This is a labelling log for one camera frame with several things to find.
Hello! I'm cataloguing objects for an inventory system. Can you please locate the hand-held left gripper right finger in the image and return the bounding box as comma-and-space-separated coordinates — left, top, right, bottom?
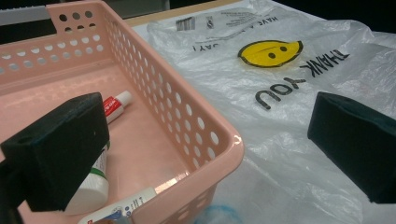
307, 91, 396, 204

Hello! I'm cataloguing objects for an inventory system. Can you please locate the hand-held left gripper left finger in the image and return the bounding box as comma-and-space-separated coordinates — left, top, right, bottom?
0, 91, 110, 213

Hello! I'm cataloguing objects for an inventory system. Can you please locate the red and white toothpaste tube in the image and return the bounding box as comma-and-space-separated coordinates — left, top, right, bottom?
102, 90, 134, 125

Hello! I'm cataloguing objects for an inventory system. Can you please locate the white bottle with blue label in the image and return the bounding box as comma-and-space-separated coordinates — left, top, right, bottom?
77, 186, 158, 224

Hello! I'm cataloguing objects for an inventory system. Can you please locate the pink perforated plastic basket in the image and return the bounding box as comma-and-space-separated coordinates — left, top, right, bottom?
0, 0, 246, 224

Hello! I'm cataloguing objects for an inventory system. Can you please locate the clear plastic bag yellow smiley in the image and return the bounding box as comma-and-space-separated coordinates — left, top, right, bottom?
146, 0, 396, 224

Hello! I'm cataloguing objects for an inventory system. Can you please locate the white bottle with green label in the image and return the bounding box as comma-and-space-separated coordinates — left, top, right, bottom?
64, 141, 110, 217

